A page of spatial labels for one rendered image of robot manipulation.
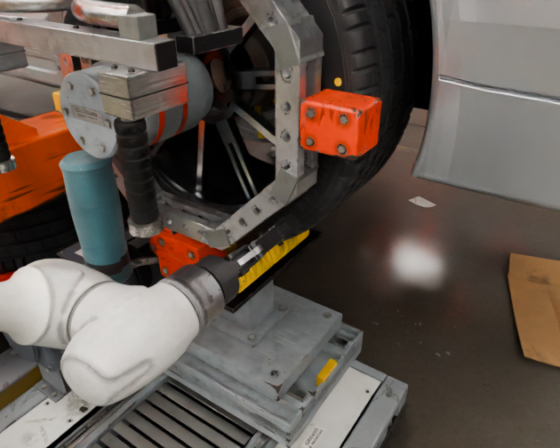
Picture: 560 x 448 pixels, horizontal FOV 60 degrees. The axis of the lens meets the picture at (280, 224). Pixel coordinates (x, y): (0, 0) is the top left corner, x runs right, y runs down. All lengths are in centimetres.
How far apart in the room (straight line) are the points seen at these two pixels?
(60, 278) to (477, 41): 63
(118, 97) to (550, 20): 51
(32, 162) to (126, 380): 75
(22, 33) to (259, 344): 82
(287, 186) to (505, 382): 102
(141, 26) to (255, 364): 81
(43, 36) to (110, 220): 36
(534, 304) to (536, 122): 120
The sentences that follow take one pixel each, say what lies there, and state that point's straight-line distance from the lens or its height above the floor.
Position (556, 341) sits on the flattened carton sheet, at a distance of 175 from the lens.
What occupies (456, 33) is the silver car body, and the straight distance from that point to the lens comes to 74.
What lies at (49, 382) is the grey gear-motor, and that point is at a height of 9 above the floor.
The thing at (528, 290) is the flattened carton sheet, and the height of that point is 1.
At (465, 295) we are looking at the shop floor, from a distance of 183.
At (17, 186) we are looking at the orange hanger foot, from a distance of 125.
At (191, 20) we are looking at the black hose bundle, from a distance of 61.
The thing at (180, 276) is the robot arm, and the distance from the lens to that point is 67.
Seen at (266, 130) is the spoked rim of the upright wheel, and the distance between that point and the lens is 87.
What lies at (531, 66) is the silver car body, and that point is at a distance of 72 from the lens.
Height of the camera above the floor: 107
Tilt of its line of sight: 30 degrees down
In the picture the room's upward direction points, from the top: straight up
